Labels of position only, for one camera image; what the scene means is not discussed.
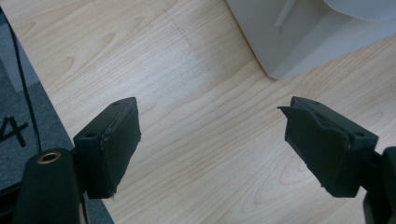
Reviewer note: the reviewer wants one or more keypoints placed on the grey mat with markings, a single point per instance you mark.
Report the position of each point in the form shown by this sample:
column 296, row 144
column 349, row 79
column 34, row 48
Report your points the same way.
column 25, row 90

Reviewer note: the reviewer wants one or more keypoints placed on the white plastic container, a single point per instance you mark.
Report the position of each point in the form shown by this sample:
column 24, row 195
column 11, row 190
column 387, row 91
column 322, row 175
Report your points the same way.
column 306, row 34

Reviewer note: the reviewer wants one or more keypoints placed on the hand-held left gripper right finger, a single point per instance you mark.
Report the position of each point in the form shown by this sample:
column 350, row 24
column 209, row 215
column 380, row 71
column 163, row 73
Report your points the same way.
column 327, row 149

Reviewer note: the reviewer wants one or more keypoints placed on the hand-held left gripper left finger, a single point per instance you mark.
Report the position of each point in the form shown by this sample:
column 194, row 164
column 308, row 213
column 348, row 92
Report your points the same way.
column 106, row 149

